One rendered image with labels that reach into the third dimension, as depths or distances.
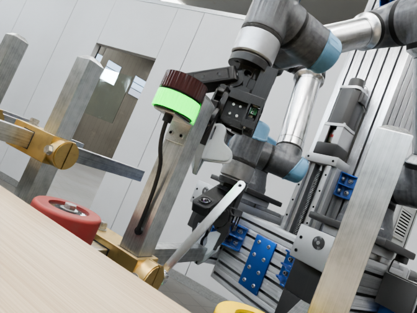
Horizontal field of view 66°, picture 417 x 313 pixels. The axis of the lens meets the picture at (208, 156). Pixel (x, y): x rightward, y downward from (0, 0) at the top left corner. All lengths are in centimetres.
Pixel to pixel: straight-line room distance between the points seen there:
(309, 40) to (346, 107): 69
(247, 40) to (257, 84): 7
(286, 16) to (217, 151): 25
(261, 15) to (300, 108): 45
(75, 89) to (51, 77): 432
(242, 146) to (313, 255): 33
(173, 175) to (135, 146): 331
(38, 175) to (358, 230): 50
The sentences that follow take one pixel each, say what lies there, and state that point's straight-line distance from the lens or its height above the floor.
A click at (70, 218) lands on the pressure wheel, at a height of 90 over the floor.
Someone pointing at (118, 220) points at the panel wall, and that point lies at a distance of 372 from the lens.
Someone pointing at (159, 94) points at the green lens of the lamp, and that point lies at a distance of 41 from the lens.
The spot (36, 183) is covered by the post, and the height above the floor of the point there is 88.
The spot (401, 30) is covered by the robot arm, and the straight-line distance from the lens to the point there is 96.
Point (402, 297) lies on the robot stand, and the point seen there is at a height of 92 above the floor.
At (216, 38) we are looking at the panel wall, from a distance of 384.
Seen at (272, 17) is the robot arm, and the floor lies 128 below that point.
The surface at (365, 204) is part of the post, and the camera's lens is 37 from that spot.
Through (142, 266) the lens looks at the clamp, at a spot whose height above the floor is 86.
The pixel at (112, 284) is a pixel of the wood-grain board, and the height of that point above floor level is 90.
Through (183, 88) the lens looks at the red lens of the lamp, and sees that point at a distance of 41.
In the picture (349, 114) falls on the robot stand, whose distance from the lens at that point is 128.
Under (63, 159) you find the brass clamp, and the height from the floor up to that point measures 94.
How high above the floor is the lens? 100
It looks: 4 degrees up
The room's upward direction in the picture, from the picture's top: 23 degrees clockwise
